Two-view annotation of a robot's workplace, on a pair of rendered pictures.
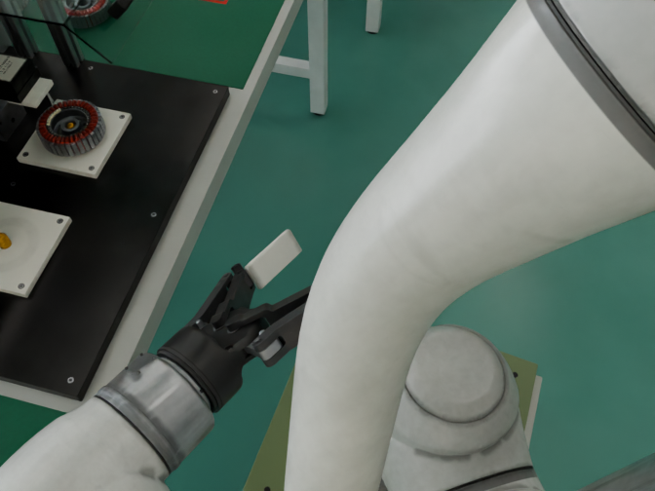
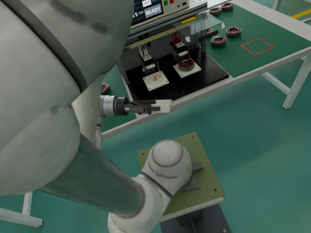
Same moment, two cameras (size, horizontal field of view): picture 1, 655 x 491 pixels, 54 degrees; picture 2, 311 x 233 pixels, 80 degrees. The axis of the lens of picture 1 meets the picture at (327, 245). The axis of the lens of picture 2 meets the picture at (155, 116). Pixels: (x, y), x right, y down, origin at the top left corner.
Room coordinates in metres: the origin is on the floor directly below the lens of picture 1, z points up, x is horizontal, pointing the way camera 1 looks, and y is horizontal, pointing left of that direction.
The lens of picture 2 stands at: (0.15, -0.43, 1.62)
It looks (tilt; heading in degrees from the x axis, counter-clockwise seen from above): 50 degrees down; 71
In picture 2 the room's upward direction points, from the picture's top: 19 degrees counter-clockwise
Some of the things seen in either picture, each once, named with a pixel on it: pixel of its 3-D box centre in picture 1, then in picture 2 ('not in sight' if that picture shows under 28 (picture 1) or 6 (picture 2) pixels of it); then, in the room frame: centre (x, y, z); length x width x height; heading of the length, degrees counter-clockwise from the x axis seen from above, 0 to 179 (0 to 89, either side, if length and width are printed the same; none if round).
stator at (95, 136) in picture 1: (71, 127); (186, 64); (0.80, 0.45, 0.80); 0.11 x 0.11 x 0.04
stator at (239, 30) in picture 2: not in sight; (233, 32); (1.34, 0.52, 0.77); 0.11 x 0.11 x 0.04
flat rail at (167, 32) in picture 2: not in sight; (159, 34); (0.71, 0.58, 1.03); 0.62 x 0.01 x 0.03; 165
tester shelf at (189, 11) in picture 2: not in sight; (146, 13); (0.76, 0.79, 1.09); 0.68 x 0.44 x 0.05; 165
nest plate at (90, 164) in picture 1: (75, 136); (186, 67); (0.80, 0.45, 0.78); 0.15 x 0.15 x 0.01; 75
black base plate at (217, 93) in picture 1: (39, 193); (170, 74); (0.69, 0.50, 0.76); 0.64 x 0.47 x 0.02; 165
